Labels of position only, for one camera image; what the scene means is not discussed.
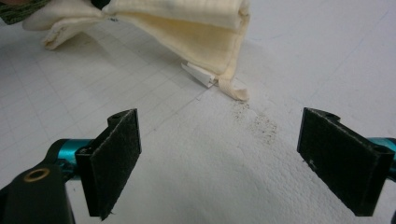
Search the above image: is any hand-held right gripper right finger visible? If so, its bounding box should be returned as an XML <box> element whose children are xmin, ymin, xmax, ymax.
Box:
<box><xmin>296</xmin><ymin>106</ymin><xmax>396</xmax><ymax>217</ymax></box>

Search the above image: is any white grid mat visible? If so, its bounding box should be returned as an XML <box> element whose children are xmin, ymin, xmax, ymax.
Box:
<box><xmin>0</xmin><ymin>0</ymin><xmax>396</xmax><ymax>224</ymax></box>

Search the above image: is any green woven plastic basket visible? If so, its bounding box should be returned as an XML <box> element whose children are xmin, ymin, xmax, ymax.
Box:
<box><xmin>0</xmin><ymin>0</ymin><xmax>51</xmax><ymax>26</ymax></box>

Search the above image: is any cream printed baby garment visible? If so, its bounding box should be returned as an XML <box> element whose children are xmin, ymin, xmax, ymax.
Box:
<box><xmin>21</xmin><ymin>0</ymin><xmax>252</xmax><ymax>103</ymax></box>

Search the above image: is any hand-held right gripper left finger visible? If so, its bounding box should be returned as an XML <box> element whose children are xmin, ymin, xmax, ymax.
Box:
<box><xmin>57</xmin><ymin>107</ymin><xmax>143</xmax><ymax>221</ymax></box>

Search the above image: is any white plastic piece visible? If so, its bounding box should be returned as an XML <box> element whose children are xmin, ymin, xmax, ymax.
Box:
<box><xmin>180</xmin><ymin>61</ymin><xmax>218</xmax><ymax>89</ymax></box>

